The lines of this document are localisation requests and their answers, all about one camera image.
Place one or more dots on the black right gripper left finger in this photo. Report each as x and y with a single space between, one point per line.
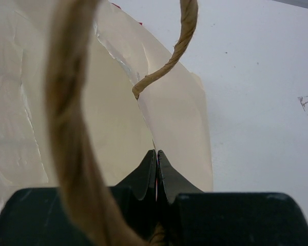
140 184

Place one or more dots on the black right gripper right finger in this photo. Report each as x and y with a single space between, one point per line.
170 182

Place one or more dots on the beige paper bag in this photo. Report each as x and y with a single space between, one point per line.
85 92

